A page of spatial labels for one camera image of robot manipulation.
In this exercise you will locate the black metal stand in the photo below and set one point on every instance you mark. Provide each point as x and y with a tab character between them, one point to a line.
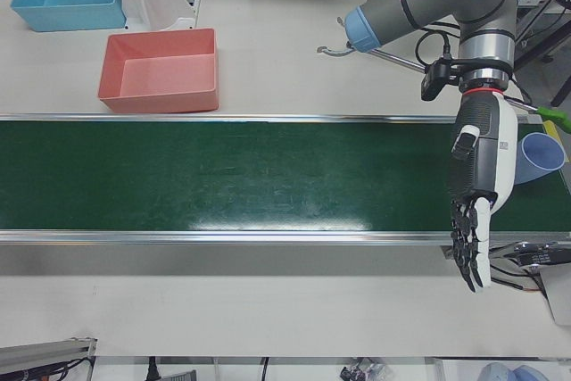
563	86

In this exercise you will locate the aluminium profile bar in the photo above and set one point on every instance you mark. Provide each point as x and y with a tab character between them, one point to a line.
44	354

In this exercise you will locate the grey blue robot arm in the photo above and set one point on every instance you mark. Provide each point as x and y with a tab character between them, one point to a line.
464	2

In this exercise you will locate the green conveyor belt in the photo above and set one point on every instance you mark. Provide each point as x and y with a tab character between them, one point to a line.
223	176

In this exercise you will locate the pink plastic box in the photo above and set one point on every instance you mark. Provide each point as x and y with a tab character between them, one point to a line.
165	77

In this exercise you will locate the grey metal plate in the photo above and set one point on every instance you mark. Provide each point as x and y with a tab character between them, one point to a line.
560	296

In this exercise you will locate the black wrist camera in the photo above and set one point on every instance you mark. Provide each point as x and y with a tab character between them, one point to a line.
435	80

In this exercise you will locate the blue plastic cup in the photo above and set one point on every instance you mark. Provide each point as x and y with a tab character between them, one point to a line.
542	153

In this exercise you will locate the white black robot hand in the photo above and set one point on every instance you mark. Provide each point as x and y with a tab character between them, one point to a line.
499	153

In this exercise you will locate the bag of small parts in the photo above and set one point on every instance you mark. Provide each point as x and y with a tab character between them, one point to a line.
363	371

